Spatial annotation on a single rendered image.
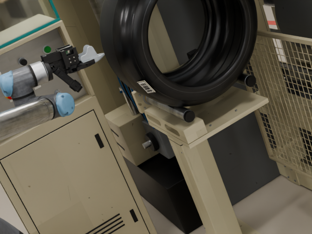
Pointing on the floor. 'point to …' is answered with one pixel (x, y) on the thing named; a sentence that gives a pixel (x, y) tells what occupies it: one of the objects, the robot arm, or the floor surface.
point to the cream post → (163, 48)
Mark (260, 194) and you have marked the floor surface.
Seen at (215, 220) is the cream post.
